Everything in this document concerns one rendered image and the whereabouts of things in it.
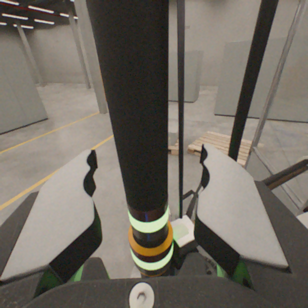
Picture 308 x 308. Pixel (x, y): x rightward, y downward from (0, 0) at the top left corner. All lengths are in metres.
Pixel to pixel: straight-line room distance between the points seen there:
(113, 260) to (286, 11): 12.47
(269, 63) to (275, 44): 0.42
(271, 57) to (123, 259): 5.46
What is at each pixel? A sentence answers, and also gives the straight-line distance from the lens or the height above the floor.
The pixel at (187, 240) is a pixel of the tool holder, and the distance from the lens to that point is 0.19.
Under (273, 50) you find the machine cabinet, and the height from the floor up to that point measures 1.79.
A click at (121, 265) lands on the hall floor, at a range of 1.90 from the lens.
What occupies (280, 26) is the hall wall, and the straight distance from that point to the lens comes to 12.35.
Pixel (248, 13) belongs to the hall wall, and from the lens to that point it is 12.32.
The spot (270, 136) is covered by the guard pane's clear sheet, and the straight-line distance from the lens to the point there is 1.47.
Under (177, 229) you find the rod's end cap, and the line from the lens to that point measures 0.19.
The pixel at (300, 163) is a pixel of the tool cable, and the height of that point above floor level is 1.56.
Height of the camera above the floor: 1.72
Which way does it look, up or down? 32 degrees down
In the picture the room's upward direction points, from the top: 3 degrees counter-clockwise
